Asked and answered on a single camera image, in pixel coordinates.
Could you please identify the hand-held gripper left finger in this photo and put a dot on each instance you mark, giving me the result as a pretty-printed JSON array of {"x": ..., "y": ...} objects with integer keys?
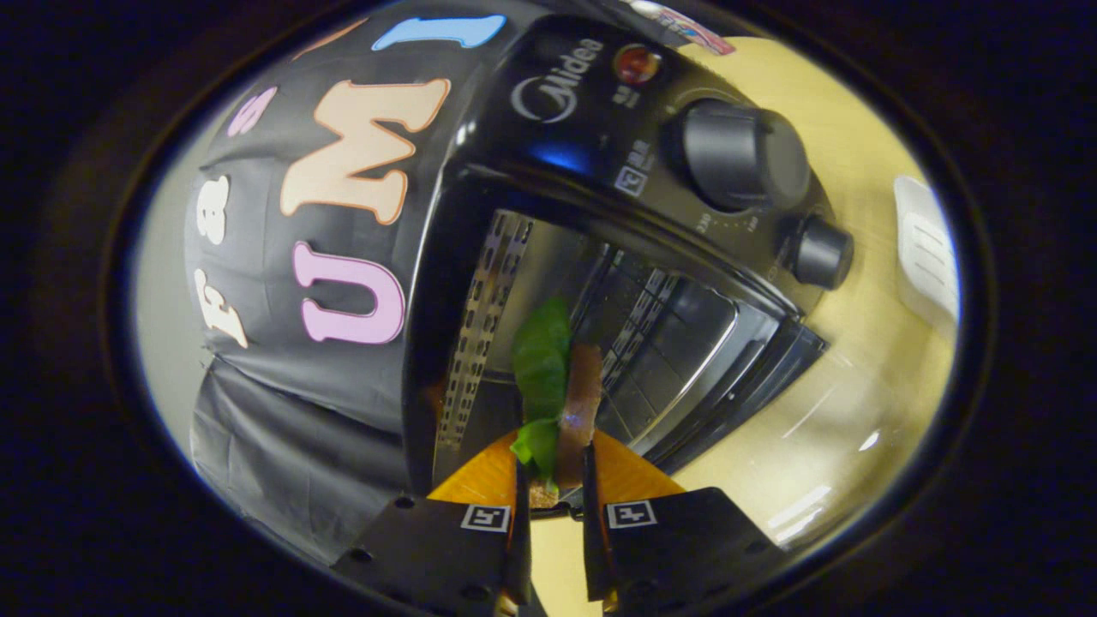
[{"x": 521, "y": 548}]

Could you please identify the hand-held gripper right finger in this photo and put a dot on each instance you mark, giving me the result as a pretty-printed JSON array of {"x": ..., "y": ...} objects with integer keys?
[{"x": 593, "y": 548}]

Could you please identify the sandwich with lettuce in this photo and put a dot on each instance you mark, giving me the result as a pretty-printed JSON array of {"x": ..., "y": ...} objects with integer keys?
[{"x": 544, "y": 360}]

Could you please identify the black toaster oven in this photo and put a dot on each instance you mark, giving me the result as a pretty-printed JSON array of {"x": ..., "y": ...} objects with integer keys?
[{"x": 737, "y": 154}]

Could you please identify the white plastic dish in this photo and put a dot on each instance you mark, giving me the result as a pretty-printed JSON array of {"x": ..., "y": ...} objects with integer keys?
[{"x": 926, "y": 248}]

